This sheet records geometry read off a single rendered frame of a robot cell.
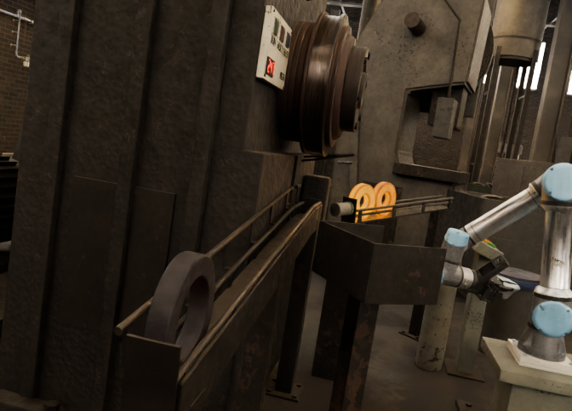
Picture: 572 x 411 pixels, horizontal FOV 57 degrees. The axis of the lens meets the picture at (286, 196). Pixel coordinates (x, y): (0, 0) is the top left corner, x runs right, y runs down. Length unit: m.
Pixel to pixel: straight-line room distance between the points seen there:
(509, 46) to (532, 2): 0.83
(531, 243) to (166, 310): 3.44
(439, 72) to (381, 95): 0.49
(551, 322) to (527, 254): 2.16
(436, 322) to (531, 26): 8.65
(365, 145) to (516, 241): 1.44
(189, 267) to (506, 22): 10.17
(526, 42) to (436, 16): 6.15
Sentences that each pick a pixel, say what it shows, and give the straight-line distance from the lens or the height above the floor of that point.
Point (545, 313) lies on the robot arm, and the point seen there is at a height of 0.51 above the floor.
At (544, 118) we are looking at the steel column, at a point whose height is 2.03.
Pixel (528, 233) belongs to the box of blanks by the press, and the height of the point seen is 0.55.
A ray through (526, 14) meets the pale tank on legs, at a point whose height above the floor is 3.76.
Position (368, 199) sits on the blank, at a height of 0.72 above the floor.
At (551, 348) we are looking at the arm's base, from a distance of 2.01.
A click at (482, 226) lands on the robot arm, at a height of 0.72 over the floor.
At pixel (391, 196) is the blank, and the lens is 2.46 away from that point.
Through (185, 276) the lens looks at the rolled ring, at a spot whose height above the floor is 0.71.
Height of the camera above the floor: 0.91
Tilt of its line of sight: 6 degrees down
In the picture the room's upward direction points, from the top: 9 degrees clockwise
